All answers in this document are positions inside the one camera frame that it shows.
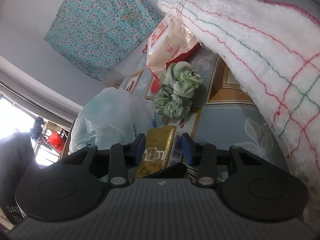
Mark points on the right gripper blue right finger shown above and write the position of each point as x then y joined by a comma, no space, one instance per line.
189,150

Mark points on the dark blue hanging clothes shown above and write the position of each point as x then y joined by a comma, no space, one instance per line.
36,130

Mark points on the grey curtain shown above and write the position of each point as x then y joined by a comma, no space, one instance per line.
36,103

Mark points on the teal floral hanging cloth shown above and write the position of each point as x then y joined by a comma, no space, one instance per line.
96,35

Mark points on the large white plastic bag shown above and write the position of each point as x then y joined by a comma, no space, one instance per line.
111,117

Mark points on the gold tissue pack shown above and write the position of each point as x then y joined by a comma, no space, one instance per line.
162,150

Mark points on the green white scrunchie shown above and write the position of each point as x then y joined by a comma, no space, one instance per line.
178,85

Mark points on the red white wipes pack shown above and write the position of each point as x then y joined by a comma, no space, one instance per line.
171,42

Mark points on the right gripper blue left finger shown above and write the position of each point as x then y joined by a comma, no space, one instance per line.
138,148

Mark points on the white stitched quilt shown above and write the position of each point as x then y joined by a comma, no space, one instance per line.
273,52

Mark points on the brown cardboard box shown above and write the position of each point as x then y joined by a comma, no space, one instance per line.
65,151

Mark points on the red bag on balcony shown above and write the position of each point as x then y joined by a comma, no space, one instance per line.
56,141

